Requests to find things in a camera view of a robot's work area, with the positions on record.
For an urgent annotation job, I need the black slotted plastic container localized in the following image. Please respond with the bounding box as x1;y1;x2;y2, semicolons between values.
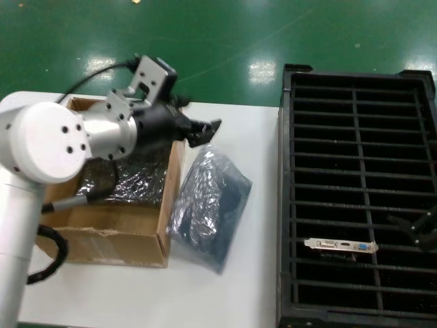
277;63;437;328

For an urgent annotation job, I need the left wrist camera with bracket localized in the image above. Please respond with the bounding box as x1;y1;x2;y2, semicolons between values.
104;54;178;115

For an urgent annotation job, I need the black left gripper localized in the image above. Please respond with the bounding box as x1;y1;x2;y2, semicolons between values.
132;94;223;153

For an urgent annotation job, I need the black camera cable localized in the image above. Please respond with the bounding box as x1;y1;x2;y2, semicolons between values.
56;54;140;103

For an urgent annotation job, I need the graphics card with silver bracket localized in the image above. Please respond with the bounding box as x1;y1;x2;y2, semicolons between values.
303;237;380;264

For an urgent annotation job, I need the grey antistatic bubble bag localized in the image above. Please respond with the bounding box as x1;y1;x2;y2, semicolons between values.
166;143;254;274

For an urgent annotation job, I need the brown cardboard box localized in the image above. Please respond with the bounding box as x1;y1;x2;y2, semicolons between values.
36;96;188;269

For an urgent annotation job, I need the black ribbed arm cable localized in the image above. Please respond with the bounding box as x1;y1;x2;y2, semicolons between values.
26;163;119;286

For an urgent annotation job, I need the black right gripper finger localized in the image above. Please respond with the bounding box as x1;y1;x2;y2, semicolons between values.
386;208;437;254

